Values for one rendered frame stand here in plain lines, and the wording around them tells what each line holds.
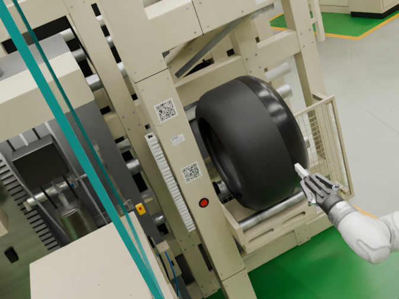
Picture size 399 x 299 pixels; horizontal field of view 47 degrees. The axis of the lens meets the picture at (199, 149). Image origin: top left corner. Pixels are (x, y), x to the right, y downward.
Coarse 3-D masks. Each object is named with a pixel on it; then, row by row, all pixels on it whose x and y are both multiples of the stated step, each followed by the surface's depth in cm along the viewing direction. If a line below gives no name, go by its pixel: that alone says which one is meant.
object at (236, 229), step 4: (220, 204) 207; (224, 208) 203; (224, 212) 201; (228, 212) 200; (224, 216) 199; (228, 216) 198; (228, 220) 196; (232, 220) 195; (228, 224) 200; (232, 224) 192; (236, 224) 191; (232, 228) 194; (236, 228) 189; (240, 228) 190; (232, 232) 199; (236, 232) 190; (240, 232) 191; (236, 236) 194; (240, 236) 191; (244, 236) 192; (240, 240) 192; (244, 240) 193; (240, 244) 194; (244, 244) 194
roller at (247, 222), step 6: (300, 192) 200; (288, 198) 199; (294, 198) 199; (300, 198) 200; (276, 204) 198; (282, 204) 198; (288, 204) 199; (264, 210) 198; (270, 210) 197; (276, 210) 198; (252, 216) 197; (258, 216) 196; (264, 216) 197; (270, 216) 198; (240, 222) 196; (246, 222) 195; (252, 222) 196; (258, 222) 197; (246, 228) 196
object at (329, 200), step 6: (324, 192) 156; (336, 192) 155; (318, 198) 155; (324, 198) 154; (330, 198) 150; (336, 198) 150; (342, 198) 151; (318, 204) 154; (324, 204) 151; (330, 204) 149; (324, 210) 152
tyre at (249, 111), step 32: (224, 96) 181; (256, 96) 177; (224, 128) 174; (256, 128) 172; (288, 128) 173; (224, 160) 224; (256, 160) 171; (288, 160) 175; (256, 192) 178; (288, 192) 186
